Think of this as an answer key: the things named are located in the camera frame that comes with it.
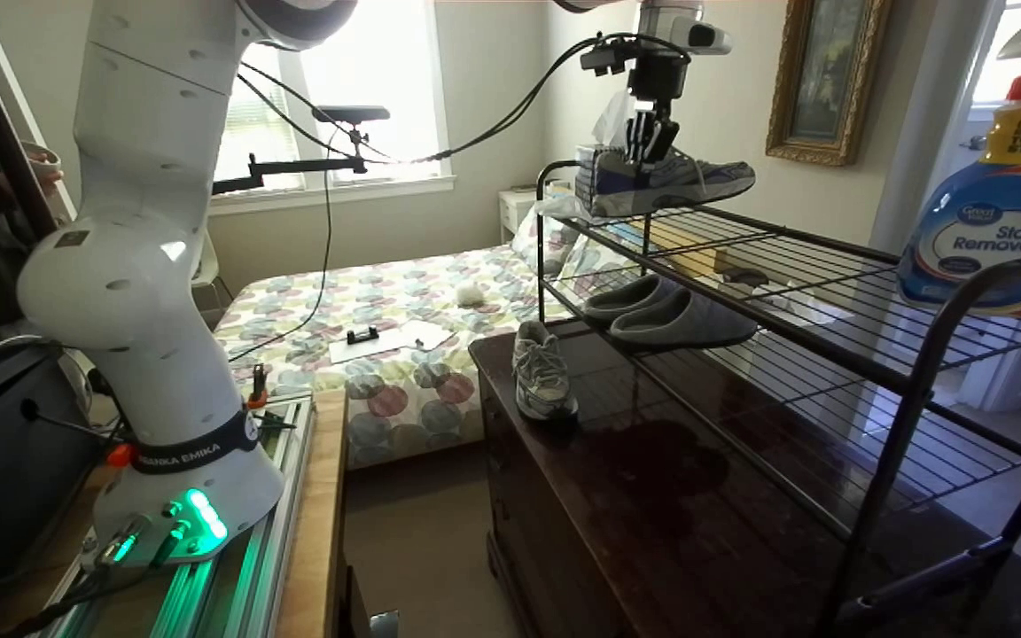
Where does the black cable to gripper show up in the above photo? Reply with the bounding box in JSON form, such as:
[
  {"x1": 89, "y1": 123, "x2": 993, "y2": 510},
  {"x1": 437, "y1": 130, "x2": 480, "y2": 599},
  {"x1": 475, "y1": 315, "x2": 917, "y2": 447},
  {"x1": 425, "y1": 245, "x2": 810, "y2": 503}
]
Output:
[{"x1": 223, "y1": 33, "x2": 611, "y2": 366}]

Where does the window with white frame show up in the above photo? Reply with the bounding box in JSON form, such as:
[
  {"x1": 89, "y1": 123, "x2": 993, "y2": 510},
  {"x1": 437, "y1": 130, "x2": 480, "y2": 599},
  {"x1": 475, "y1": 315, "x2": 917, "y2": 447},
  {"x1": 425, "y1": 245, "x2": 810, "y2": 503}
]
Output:
[{"x1": 208, "y1": 0, "x2": 457, "y2": 217}]

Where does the grey slipper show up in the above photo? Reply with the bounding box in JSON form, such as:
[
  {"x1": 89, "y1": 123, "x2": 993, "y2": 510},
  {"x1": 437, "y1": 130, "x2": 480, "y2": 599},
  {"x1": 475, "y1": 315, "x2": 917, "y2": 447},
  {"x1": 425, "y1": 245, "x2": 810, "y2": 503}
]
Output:
[
  {"x1": 577, "y1": 274, "x2": 683, "y2": 334},
  {"x1": 605, "y1": 291, "x2": 761, "y2": 350}
]

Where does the white blue sneaker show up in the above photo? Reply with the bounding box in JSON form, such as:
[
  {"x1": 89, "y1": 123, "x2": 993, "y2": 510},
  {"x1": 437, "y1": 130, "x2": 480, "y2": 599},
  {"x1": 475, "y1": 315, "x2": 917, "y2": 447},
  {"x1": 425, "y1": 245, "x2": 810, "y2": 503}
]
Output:
[
  {"x1": 509, "y1": 318, "x2": 581, "y2": 424},
  {"x1": 576, "y1": 146, "x2": 759, "y2": 222}
]

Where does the blue stain remover spray bottle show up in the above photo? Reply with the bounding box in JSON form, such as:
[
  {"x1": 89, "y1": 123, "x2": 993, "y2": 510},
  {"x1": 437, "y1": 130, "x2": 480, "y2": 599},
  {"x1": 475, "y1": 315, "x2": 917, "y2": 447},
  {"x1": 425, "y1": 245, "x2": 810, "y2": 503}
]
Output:
[{"x1": 897, "y1": 13, "x2": 1021, "y2": 315}]

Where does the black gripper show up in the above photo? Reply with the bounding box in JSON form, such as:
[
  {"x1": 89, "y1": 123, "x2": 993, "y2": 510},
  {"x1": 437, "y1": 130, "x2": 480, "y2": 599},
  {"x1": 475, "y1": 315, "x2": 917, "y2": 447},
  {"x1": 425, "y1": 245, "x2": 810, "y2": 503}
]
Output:
[{"x1": 625, "y1": 50, "x2": 688, "y2": 163}]

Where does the gold framed picture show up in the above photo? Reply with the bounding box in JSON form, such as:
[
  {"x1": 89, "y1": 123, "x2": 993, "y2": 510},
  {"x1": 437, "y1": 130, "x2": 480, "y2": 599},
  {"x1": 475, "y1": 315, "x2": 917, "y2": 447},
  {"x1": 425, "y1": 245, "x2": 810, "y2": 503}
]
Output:
[{"x1": 767, "y1": 0, "x2": 892, "y2": 170}]

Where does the bed with floral cover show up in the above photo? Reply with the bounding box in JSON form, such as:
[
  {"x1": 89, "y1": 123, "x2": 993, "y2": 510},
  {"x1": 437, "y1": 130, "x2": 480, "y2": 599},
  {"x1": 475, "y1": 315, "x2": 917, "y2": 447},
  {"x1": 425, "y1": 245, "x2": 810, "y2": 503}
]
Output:
[{"x1": 208, "y1": 240, "x2": 559, "y2": 470}]

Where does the light wooden table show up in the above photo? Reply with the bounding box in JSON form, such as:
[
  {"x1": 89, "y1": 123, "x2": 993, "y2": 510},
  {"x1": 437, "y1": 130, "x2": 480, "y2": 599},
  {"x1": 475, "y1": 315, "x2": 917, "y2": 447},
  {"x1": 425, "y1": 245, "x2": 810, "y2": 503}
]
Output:
[{"x1": 272, "y1": 387, "x2": 351, "y2": 638}]

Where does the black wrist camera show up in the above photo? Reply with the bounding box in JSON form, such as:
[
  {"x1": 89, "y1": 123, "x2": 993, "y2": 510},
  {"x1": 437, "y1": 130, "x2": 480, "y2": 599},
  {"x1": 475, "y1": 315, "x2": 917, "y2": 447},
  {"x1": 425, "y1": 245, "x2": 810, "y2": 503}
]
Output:
[{"x1": 577, "y1": 33, "x2": 635, "y2": 78}]

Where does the black metal wire rack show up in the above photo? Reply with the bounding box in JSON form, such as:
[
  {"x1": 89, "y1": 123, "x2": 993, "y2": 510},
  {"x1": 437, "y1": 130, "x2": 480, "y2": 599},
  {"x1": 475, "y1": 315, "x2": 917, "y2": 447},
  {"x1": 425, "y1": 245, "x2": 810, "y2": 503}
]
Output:
[{"x1": 531, "y1": 155, "x2": 1021, "y2": 634}]

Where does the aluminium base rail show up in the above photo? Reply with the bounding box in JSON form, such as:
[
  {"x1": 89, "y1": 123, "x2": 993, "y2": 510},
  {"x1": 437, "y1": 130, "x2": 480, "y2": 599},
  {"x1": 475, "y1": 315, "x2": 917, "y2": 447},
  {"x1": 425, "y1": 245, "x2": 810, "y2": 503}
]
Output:
[{"x1": 47, "y1": 399, "x2": 320, "y2": 638}]

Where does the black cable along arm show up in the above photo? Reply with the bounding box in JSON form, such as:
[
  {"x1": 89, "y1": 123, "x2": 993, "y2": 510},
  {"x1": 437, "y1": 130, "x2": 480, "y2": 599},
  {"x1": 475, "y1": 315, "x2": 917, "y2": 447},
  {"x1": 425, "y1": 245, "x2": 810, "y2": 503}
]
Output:
[{"x1": 234, "y1": 56, "x2": 355, "y2": 163}]

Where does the white paper sheet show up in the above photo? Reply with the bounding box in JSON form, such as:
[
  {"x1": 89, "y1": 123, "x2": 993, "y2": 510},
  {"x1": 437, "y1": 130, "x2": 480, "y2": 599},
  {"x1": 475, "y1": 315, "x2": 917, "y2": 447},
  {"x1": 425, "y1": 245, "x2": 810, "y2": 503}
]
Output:
[{"x1": 327, "y1": 318, "x2": 454, "y2": 366}]

